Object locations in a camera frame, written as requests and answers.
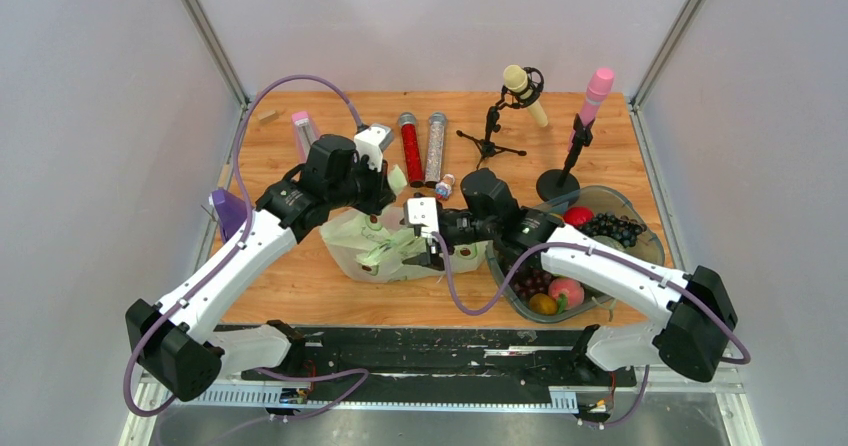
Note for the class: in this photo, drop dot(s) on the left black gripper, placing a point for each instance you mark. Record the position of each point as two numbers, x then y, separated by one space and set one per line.
382 194

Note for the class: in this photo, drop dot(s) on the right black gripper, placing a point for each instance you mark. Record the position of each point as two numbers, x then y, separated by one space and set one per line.
429 259

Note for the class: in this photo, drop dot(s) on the pale green plastic bag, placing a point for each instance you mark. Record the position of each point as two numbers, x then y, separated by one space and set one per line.
374 249

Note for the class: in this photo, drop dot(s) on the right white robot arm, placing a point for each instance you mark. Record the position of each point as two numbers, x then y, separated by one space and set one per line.
689 317

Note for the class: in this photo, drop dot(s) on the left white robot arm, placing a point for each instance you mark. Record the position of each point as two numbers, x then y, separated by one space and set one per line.
174 339

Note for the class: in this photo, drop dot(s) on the orange yellow fruit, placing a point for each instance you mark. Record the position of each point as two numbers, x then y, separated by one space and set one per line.
543 304

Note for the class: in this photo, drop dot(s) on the pink metronome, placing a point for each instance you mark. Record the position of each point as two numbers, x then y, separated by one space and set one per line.
305 133

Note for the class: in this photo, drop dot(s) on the small cartoon figurine toy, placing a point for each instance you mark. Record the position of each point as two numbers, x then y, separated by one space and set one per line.
444 188

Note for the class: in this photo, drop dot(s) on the red glitter microphone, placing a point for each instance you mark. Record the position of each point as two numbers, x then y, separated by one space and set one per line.
407 123

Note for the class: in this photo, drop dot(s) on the silver glitter microphone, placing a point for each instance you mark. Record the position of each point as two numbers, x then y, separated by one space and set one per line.
435 149

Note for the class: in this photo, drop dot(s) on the red grape bunch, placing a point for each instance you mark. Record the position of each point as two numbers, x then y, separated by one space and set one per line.
530 282

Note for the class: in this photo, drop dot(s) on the small wooden block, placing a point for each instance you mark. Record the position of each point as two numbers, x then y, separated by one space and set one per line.
267 116

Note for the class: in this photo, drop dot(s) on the purple metronome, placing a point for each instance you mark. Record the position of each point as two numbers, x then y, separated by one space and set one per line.
231 213

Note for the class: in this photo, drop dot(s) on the black round-base microphone stand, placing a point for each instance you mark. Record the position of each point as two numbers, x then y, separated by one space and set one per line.
554 183

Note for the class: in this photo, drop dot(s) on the pink peach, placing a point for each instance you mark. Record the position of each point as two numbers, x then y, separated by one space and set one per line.
567 293

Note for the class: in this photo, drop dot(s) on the red apple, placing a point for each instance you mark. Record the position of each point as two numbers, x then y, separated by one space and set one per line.
577 216

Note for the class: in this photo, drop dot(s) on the black grape bunch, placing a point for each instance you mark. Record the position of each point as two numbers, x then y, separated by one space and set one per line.
621 229

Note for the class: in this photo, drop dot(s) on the cream microphone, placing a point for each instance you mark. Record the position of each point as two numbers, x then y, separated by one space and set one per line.
525 85

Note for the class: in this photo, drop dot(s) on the black tripod microphone stand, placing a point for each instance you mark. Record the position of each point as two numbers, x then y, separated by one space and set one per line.
486 145

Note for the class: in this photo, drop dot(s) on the pink microphone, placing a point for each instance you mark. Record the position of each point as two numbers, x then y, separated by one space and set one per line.
598 89

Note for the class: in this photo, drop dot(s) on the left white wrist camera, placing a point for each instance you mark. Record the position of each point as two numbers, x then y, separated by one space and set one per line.
371 144

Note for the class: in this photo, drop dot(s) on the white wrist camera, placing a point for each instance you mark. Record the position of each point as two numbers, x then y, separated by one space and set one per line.
421 214
371 144

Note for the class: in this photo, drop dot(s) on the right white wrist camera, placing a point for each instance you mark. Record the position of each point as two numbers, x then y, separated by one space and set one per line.
421 214

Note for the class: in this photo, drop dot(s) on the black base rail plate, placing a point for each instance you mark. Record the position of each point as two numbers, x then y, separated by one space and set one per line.
449 366

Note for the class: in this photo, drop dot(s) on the wooden strip on rail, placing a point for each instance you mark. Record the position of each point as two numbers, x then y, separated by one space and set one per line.
224 177

